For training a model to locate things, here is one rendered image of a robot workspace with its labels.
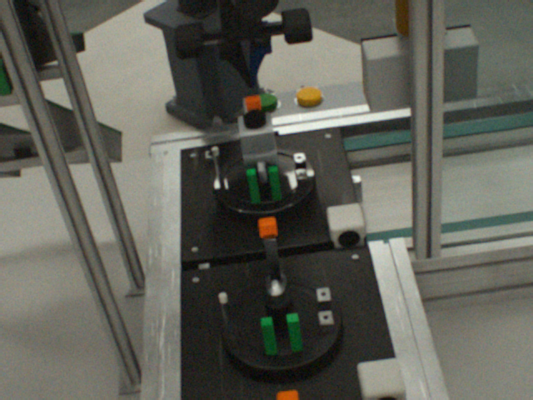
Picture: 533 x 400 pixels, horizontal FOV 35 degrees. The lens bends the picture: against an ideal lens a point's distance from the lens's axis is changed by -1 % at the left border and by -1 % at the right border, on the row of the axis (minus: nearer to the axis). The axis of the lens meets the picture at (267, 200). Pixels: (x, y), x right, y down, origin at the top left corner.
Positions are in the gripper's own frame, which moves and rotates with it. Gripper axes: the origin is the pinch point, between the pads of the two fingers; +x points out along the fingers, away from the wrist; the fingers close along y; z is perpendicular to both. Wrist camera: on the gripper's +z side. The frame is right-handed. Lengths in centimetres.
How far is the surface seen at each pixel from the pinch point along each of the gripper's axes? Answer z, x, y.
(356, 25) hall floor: 197, 107, -38
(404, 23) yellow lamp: -26.5, -18.5, -17.5
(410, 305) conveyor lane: -36.5, 13.1, -16.0
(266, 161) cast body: -16.5, 4.6, -1.0
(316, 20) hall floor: 205, 107, -22
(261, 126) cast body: -14.6, 0.3, -1.1
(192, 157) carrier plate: -3.9, 11.9, 10.0
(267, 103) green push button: 7.1, 11.6, -1.8
